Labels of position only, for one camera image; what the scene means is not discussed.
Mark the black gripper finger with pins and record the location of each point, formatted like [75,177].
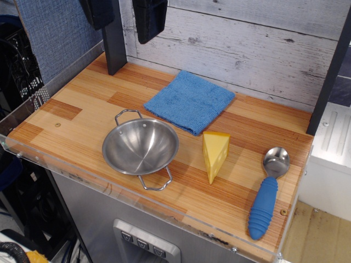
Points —
[99,13]
[150,17]

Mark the yellow cheese wedge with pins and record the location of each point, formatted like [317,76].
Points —
[215,148]

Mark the blue handled metal spoon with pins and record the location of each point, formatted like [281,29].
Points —
[276,163]

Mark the stainless steel wok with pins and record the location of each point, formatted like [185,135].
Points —
[140,146]

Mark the blue folded cloth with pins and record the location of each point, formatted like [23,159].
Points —
[190,102]

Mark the black crate rack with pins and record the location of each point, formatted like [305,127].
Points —
[21,78]

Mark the white appliance top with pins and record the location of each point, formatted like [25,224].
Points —
[331,144]

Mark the silver dispenser panel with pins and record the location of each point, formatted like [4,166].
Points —
[137,245]

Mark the dark grey left post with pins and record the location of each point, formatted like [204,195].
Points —
[114,45]

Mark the dark grey post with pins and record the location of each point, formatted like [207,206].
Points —
[332,73]
[114,45]

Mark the clear acrylic guard rail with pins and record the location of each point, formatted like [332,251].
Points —
[206,222]

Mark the dark grey right post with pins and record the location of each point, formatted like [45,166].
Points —
[332,73]

